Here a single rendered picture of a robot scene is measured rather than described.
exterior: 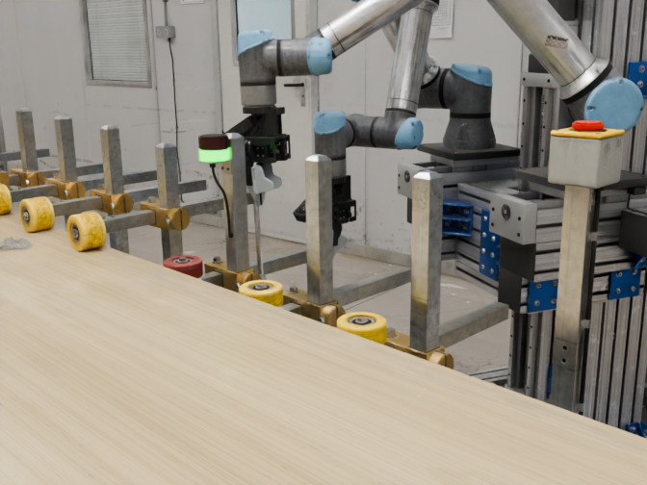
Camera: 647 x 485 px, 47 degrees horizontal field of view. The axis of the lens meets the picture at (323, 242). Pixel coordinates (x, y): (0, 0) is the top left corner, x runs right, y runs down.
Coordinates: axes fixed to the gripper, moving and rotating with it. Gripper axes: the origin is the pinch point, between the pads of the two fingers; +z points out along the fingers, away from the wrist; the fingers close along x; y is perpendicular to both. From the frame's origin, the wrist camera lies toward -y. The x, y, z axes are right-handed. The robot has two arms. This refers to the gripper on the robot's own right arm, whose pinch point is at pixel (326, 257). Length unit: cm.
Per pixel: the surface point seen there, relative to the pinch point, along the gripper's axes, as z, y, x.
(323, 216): -21.0, -30.6, -30.8
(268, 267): -2.7, -20.1, -1.6
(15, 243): -10, -60, 37
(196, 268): -7.8, -40.8, -4.0
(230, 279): -3.7, -32.9, -4.5
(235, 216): -17.3, -31.7, -5.8
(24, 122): -30, -31, 94
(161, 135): 22, 197, 382
